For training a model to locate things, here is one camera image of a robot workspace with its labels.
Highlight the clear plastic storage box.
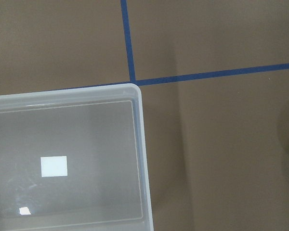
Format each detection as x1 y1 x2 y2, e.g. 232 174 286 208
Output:
0 84 154 231

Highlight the white label in box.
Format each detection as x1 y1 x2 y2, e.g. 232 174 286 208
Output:
40 156 68 178

